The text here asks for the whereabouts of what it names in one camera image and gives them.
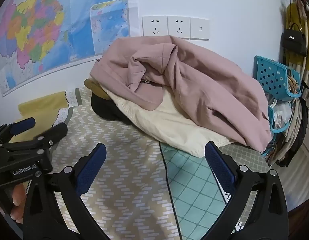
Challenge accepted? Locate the pink coat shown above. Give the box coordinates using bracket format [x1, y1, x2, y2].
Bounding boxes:
[90, 36, 272, 152]

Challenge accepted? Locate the person's left hand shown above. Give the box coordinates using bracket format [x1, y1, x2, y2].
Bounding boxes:
[10, 184, 27, 224]

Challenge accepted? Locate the teal checked bed cover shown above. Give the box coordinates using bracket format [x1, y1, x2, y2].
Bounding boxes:
[160, 144, 226, 239]

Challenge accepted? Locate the black garment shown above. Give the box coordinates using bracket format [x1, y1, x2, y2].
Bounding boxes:
[91, 93, 132, 125]

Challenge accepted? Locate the mustard yellow garment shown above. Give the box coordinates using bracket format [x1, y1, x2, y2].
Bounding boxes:
[84, 79, 112, 101]

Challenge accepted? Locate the patterned yellow bed sheet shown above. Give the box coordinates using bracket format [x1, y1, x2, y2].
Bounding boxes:
[17, 87, 272, 240]

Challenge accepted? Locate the cream garment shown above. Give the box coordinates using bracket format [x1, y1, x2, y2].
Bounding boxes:
[104, 88, 234, 158]

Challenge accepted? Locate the lower blue plastic basket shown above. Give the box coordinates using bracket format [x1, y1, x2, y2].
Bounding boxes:
[268, 98, 292, 134]

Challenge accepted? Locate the blue plastic basket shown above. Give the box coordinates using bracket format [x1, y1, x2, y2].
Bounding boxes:
[268, 98, 292, 134]
[254, 56, 301, 101]

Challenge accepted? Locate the upper blue plastic basket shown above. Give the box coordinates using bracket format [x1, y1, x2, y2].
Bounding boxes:
[254, 56, 301, 101]

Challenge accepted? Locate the coat rack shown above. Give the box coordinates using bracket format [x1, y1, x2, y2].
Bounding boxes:
[285, 0, 309, 100]

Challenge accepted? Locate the black handbag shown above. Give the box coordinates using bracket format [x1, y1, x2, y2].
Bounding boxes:
[282, 23, 307, 57]

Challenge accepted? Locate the yellow hanging garment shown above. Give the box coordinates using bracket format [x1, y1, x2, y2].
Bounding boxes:
[286, 3, 309, 71]

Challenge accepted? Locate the colourful wall map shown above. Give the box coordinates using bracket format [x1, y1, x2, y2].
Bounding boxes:
[0, 0, 130, 94]

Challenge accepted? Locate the left white wall socket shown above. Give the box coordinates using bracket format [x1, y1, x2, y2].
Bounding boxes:
[142, 16, 168, 36]

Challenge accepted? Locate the white wall socket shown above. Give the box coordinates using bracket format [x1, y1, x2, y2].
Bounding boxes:
[142, 16, 168, 36]
[167, 16, 190, 39]

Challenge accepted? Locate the middle white wall socket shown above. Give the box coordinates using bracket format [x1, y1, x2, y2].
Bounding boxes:
[167, 16, 190, 39]

